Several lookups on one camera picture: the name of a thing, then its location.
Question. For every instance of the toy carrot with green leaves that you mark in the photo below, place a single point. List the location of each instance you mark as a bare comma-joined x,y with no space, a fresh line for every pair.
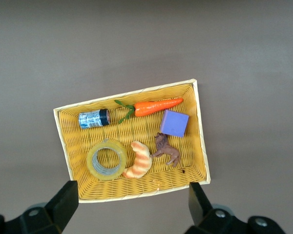
153,107

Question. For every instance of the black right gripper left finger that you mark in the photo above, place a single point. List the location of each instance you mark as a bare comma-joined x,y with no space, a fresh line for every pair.
63,202

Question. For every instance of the small black-capped blue-label bottle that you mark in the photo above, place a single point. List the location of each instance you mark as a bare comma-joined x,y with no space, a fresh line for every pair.
91,120

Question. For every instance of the brown toy lion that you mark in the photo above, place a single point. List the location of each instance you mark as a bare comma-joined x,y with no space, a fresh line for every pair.
167,151

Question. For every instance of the toy croissant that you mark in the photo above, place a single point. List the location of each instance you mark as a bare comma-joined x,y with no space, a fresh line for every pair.
141,163

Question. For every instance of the yellow woven basket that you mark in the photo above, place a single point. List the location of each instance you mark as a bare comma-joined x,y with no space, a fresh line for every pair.
136,136

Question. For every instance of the purple foam block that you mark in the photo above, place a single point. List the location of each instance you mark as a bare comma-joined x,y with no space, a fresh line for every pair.
173,123

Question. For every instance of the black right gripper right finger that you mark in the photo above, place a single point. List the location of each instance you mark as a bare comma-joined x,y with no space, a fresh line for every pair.
200,207

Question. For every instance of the clear packing tape roll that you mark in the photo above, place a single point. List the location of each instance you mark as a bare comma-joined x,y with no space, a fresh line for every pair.
105,145

